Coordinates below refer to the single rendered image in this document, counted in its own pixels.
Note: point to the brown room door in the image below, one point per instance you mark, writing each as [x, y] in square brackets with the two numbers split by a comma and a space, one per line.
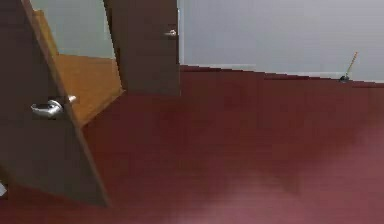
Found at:
[148, 60]
[36, 156]

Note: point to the plunger with wooden stick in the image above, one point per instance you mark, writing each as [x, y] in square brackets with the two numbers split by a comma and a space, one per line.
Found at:
[347, 72]

